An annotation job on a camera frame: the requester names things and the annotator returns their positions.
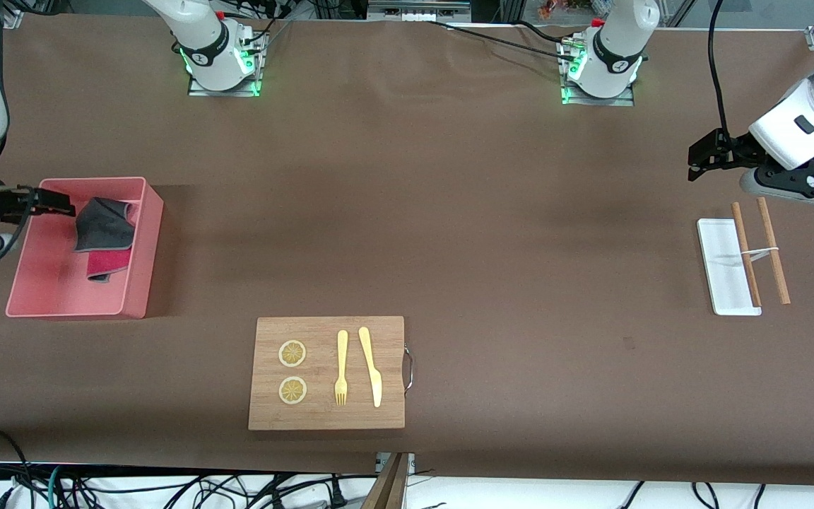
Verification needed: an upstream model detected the grey and red cloth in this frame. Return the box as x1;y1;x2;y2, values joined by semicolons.
73;198;137;283

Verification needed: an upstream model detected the pink plastic bin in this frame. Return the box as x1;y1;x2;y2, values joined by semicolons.
6;177;165;320

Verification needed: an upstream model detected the white rectangular tray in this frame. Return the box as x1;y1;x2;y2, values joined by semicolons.
697;218;762;317

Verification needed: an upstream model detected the orange red small object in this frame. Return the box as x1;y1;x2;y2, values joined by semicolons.
538;0;595;20

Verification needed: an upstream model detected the brown table cover sheet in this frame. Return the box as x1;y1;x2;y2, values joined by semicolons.
0;13;814;487

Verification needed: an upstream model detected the grey metal device box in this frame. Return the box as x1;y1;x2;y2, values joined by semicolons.
367;0;473;23

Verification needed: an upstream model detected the yellow plastic fork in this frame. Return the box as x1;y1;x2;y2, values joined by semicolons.
334;330;349;406

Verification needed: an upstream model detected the wooden cutting board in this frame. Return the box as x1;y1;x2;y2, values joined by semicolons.
248;316;415;431

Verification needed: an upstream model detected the yellow plastic knife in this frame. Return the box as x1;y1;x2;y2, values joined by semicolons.
358;327;383;409

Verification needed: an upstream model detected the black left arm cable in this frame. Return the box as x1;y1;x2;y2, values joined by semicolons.
708;0;733;142

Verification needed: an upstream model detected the black cable across table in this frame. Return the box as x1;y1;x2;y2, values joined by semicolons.
425;20;581;63

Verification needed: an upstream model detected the small metal bracket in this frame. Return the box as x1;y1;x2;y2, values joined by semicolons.
376;452;416;476

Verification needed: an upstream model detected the wooden post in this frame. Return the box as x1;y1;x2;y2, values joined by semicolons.
361;452;410;509

